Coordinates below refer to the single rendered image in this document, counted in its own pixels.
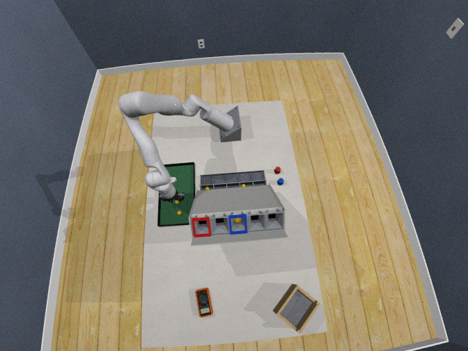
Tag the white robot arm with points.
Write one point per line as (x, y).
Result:
(140, 103)

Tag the wooden crate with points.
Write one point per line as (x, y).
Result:
(298, 309)

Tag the orange digital multimeter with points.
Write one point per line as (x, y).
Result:
(203, 302)

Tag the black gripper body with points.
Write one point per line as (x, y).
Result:
(175, 196)

